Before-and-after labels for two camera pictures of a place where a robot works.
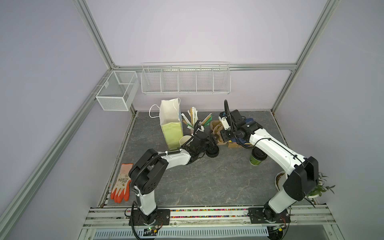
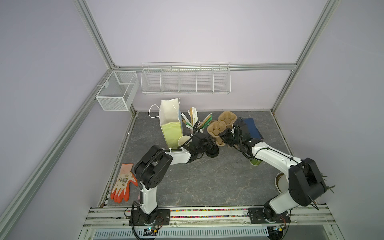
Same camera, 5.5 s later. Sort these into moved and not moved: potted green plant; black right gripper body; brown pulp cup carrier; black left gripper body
Moved: black right gripper body
Not moved: potted green plant; black left gripper body; brown pulp cup carrier
